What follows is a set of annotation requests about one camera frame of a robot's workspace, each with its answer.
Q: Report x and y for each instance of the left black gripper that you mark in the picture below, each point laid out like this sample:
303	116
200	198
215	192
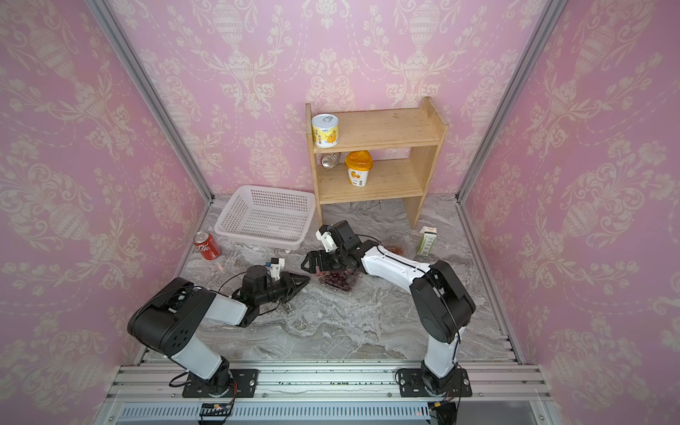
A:
289	283

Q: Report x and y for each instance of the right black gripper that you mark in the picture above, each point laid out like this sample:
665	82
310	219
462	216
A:
313	256

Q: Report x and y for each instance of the clear plastic container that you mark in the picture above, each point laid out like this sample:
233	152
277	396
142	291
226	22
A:
396	249
340	279

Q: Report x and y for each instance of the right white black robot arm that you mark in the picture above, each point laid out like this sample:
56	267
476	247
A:
442	302

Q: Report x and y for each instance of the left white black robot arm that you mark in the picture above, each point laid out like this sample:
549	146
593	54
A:
169	321

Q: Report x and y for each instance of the red soda can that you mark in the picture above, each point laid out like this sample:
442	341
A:
206	245

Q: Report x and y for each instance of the white plastic basket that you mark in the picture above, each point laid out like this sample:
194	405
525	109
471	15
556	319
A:
263	216

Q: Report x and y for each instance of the green white milk carton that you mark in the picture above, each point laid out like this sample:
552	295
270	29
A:
428	238

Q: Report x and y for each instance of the orange lid white cup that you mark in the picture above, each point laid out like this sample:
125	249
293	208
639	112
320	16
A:
358	166

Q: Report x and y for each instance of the small glass jar on shelf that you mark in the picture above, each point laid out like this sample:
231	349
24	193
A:
330	160

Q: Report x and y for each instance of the yellow white can on shelf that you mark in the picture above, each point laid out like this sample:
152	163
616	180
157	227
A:
325	130

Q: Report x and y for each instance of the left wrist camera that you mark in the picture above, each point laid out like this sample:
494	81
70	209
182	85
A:
275	267

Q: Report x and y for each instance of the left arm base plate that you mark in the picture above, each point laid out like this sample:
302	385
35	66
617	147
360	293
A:
240	383

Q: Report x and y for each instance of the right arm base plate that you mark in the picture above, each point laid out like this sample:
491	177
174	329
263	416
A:
419	382

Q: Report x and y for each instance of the aluminium rail frame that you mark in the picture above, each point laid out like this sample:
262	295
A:
330	392

